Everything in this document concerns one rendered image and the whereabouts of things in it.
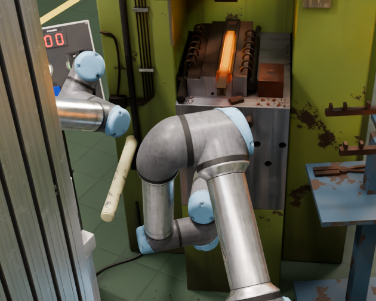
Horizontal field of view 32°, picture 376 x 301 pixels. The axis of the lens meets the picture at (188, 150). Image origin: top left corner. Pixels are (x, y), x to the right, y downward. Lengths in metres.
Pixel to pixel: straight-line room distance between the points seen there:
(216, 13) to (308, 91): 0.51
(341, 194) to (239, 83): 0.50
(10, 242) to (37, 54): 0.26
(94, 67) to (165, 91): 0.77
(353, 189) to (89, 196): 1.50
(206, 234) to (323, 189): 0.61
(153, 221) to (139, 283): 1.23
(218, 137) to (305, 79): 1.00
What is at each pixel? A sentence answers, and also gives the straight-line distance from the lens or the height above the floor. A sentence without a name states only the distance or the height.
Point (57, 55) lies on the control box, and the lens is 2.11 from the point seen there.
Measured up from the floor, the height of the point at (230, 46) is 1.01.
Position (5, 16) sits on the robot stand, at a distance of 0.82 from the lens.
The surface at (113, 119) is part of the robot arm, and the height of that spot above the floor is 1.23.
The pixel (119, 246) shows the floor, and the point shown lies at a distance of 2.99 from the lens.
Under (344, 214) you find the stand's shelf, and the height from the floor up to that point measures 0.68.
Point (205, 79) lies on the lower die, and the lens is 2.18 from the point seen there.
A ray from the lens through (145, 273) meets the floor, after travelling 2.86.
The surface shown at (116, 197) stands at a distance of 2.25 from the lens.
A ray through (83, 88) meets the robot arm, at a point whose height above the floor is 1.24.
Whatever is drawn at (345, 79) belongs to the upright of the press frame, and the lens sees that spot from 2.34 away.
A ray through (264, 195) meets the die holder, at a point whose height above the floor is 0.54.
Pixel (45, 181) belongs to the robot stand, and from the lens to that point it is 0.96.
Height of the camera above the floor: 2.08
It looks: 37 degrees down
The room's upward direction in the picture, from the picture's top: 3 degrees counter-clockwise
